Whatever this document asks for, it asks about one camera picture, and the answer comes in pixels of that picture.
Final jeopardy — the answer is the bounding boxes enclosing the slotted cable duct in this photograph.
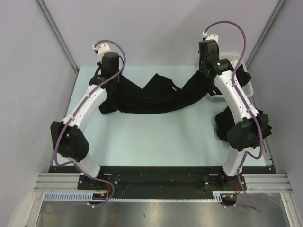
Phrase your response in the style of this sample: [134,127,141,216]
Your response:
[44,190,237,203]

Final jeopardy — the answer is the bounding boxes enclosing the aluminium rail right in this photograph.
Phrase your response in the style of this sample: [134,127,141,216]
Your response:
[238,67,294,227]

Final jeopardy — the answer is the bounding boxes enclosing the right aluminium frame post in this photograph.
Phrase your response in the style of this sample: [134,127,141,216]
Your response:
[245,0,286,69]

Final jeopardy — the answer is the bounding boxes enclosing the left aluminium frame post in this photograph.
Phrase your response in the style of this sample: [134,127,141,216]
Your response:
[35,0,79,75]

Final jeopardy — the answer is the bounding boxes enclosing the black shirts in basket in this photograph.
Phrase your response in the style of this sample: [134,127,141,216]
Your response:
[236,65,251,87]

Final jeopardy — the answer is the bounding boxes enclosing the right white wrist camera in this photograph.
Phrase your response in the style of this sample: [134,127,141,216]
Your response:
[202,31,219,43]

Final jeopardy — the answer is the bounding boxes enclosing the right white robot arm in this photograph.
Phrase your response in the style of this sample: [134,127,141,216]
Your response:
[199,38,263,190]

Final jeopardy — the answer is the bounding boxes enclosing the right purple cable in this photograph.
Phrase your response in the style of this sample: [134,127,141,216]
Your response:
[204,20,265,213]

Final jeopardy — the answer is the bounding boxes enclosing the black t shirt blue logo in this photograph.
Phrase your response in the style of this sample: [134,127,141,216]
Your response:
[99,71,210,114]

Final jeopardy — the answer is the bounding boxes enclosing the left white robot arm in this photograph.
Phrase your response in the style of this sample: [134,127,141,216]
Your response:
[50,52,122,189]

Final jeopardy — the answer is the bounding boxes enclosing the white plastic laundry basket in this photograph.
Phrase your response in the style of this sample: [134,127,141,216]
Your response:
[206,52,254,102]

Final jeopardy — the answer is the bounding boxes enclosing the aluminium frame post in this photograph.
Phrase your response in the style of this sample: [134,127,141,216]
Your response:
[35,0,79,75]
[245,0,286,69]

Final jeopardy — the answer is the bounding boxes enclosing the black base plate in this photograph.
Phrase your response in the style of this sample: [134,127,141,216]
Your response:
[48,166,276,205]

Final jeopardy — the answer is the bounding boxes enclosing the white cloth in basket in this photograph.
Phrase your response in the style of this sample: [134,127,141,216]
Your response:
[230,59,239,70]

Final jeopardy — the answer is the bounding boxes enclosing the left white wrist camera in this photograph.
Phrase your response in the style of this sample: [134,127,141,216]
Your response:
[93,43,111,62]

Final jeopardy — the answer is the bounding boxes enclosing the folded black shirt stack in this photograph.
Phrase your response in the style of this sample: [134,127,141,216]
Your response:
[215,107,260,151]

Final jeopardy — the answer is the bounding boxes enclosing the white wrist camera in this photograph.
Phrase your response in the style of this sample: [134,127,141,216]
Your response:
[202,31,219,43]
[93,43,111,62]

